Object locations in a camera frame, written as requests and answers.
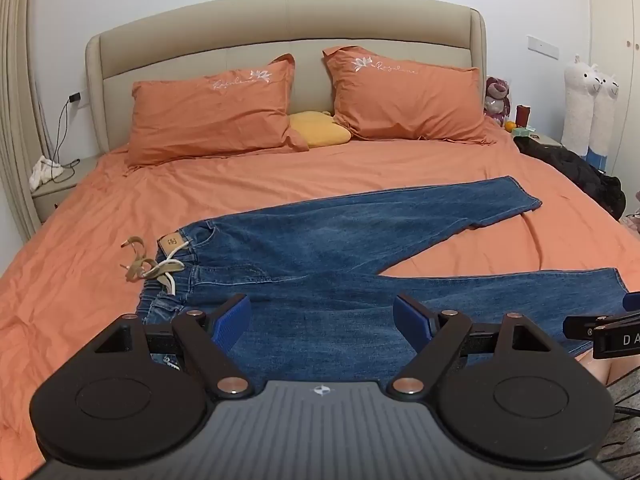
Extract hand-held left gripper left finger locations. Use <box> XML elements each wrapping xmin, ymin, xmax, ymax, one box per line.
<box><xmin>95</xmin><ymin>293</ymin><xmax>252</xmax><ymax>401</ymax></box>

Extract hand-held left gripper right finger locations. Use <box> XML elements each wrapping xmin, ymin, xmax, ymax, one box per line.
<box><xmin>392</xmin><ymin>292</ymin><xmax>552</xmax><ymax>403</ymax></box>

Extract blue denim pants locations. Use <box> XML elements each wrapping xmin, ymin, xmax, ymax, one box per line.
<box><xmin>139</xmin><ymin>175</ymin><xmax>630</xmax><ymax>396</ymax></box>

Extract striped rug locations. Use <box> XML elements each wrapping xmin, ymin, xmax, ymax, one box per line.
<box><xmin>595</xmin><ymin>360</ymin><xmax>640</xmax><ymax>480</ymax></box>

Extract black clothes pile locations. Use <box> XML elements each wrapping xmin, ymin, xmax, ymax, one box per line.
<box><xmin>514</xmin><ymin>136</ymin><xmax>627</xmax><ymax>219</ymax></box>

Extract bed with orange sheet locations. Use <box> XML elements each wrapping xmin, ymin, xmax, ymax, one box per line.
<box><xmin>0</xmin><ymin>134</ymin><xmax>640</xmax><ymax>476</ymax></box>

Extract beige nightstand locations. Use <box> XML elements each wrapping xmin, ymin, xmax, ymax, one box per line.
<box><xmin>525</xmin><ymin>132</ymin><xmax>565</xmax><ymax>149</ymax></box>
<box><xmin>31</xmin><ymin>156</ymin><xmax>103</xmax><ymax>226</ymax></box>

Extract white alpaca plush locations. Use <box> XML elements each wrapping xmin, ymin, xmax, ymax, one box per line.
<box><xmin>560</xmin><ymin>53</ymin><xmax>607</xmax><ymax>158</ymax></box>
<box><xmin>592</xmin><ymin>72</ymin><xmax>621</xmax><ymax>172</ymax></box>

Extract orange embroidered pillow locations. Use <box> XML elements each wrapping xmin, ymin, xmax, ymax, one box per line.
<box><xmin>124</xmin><ymin>53</ymin><xmax>310</xmax><ymax>168</ymax></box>
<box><xmin>321</xmin><ymin>45</ymin><xmax>501</xmax><ymax>145</ymax></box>

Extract yellow pillow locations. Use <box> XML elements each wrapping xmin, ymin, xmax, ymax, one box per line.
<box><xmin>287</xmin><ymin>111</ymin><xmax>352</xmax><ymax>149</ymax></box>

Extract pink bear plush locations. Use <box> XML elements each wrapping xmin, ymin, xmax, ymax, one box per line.
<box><xmin>482</xmin><ymin>76</ymin><xmax>512</xmax><ymax>126</ymax></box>

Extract white cloth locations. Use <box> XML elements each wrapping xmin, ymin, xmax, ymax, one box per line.
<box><xmin>29</xmin><ymin>155</ymin><xmax>67</xmax><ymax>191</ymax></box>

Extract cream wardrobe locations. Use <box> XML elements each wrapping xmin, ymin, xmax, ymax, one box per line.
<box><xmin>585</xmin><ymin>0</ymin><xmax>640</xmax><ymax>203</ymax></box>

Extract beige padded headboard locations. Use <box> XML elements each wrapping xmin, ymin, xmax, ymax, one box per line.
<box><xmin>85</xmin><ymin>0</ymin><xmax>488</xmax><ymax>157</ymax></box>

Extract beige curtain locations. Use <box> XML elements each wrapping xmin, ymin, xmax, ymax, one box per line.
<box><xmin>0</xmin><ymin>0</ymin><xmax>52</xmax><ymax>241</ymax></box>

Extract black charger cable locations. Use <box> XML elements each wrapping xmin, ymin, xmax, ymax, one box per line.
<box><xmin>49</xmin><ymin>99</ymin><xmax>82</xmax><ymax>183</ymax></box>

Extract white wall switch plate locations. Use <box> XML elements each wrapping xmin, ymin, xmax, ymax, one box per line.
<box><xmin>526</xmin><ymin>35</ymin><xmax>562</xmax><ymax>57</ymax></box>

